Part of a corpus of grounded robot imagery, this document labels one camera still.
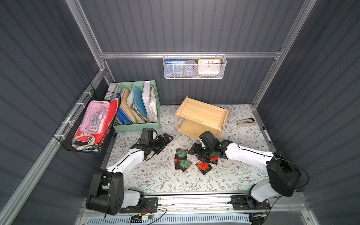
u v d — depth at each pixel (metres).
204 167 0.86
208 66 0.89
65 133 0.61
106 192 0.42
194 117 0.87
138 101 0.94
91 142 0.66
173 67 0.83
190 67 0.91
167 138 0.79
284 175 0.45
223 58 0.89
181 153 0.92
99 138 0.68
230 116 1.12
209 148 0.65
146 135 0.69
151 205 0.74
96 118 0.72
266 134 1.07
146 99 0.91
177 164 0.88
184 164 0.87
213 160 0.89
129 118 1.00
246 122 1.11
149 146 0.68
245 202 0.67
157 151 0.78
